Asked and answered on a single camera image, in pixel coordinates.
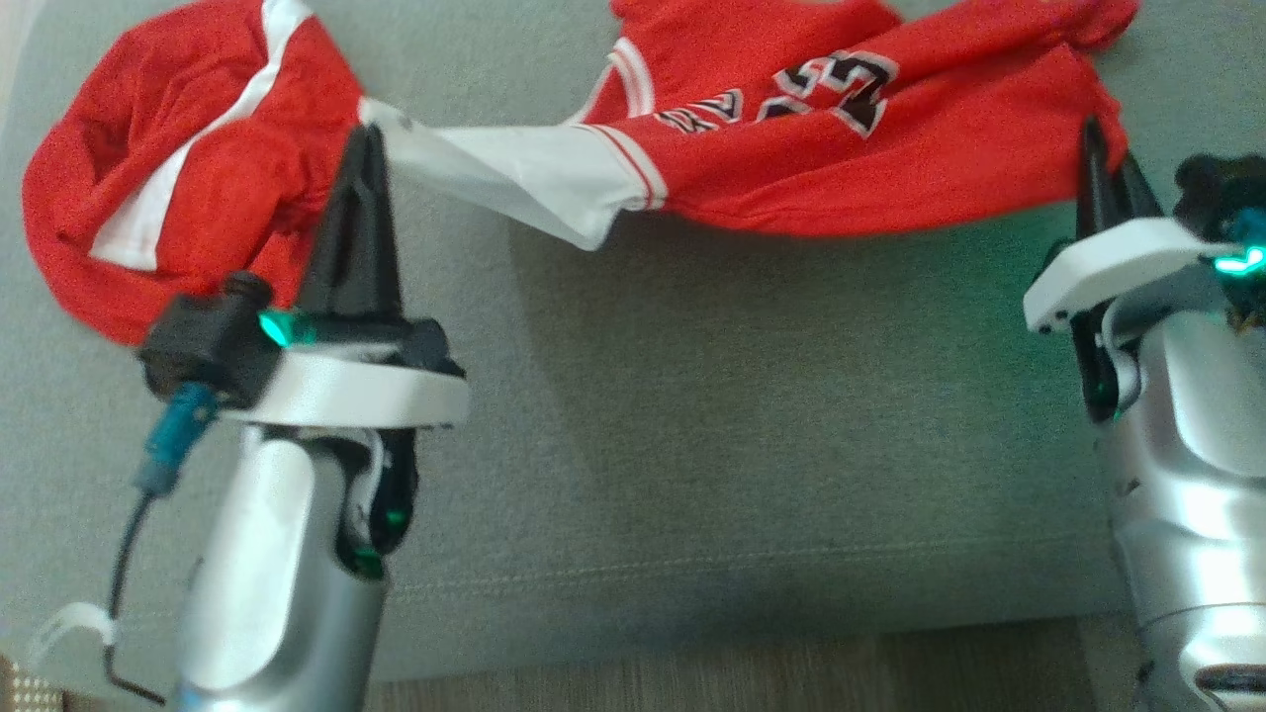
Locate red basketball jersey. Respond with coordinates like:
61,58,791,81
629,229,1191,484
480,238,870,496
358,0,1143,253

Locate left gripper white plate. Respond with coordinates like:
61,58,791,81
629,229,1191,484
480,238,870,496
223,124,471,431

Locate beige patterned rug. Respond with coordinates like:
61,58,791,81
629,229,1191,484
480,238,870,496
0,653,65,712

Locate white cable label tag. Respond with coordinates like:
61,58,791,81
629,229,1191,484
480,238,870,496
25,601,120,666

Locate grey fabric sofa seat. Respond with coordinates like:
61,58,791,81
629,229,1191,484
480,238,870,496
0,0,1266,683

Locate red shorts with white stripe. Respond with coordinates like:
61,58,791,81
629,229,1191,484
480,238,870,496
22,0,367,347

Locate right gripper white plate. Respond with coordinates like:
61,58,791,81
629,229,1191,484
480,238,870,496
1024,119,1237,334

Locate left cable with blue plug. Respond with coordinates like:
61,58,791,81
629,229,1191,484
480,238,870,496
104,384,221,705

